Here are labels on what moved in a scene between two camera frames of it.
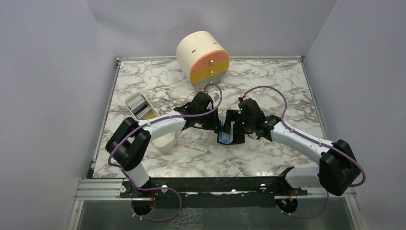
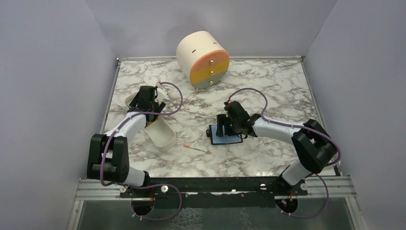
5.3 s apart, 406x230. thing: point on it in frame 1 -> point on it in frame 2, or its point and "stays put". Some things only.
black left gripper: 215,123 -> 158,106
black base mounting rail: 220,193 stays put
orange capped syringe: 192,147 stays put
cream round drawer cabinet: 202,59 stays put
